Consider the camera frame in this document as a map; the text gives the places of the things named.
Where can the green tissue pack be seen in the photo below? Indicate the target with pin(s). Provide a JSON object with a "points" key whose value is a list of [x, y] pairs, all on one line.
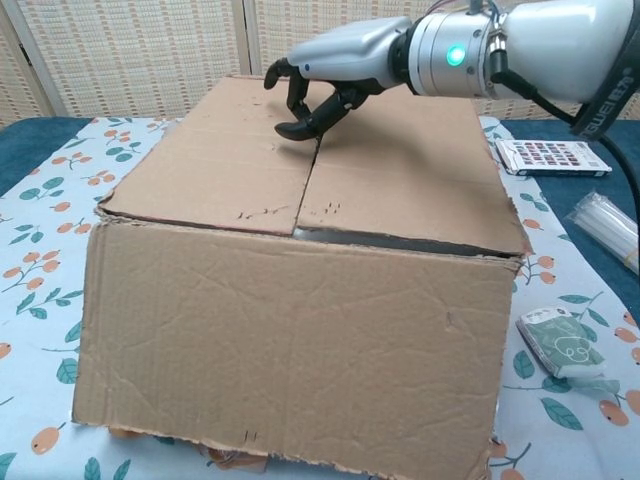
{"points": [[560, 345]]}

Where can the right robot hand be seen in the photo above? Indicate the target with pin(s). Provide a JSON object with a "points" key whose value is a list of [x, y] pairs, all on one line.
{"points": [[350, 55]]}

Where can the bundle of clear straws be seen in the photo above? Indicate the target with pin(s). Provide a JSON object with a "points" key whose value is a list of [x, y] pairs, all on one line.
{"points": [[610, 225]]}

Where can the peanut butter spout pouch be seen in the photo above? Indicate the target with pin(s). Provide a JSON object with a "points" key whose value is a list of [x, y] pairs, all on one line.
{"points": [[240, 460]]}

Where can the teal blue table cover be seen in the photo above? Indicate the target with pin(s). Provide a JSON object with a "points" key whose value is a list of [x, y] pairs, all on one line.
{"points": [[555, 195]]}

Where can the fruit and leaf print tablecloth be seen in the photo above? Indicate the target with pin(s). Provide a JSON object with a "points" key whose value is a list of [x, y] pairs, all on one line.
{"points": [[40, 300]]}

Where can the large cardboard box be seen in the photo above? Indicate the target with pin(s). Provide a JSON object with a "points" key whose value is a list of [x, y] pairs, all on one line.
{"points": [[300, 325]]}

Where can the flat box with photo grid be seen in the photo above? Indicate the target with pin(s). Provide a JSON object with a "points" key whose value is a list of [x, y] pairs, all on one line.
{"points": [[550, 157]]}

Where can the woven bamboo folding screen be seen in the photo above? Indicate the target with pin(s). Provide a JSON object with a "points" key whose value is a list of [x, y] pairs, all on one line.
{"points": [[150, 50]]}

